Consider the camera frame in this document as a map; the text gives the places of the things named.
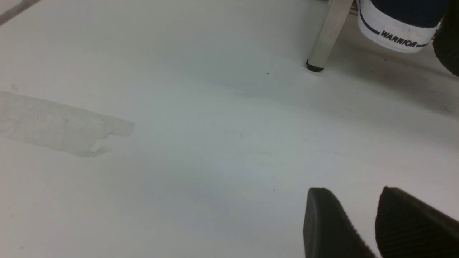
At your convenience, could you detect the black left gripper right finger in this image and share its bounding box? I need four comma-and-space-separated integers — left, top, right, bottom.
375, 186, 459, 258

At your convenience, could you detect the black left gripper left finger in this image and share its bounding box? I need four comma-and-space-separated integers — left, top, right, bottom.
303, 187, 376, 258

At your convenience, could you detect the stainless steel shoe rack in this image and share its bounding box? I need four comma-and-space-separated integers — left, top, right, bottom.
306, 0, 354, 72

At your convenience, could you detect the black knit sneaker left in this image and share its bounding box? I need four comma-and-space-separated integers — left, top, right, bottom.
433, 0, 459, 77

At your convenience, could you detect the navy slip-on shoe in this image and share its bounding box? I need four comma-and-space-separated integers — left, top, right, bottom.
356, 0, 451, 53

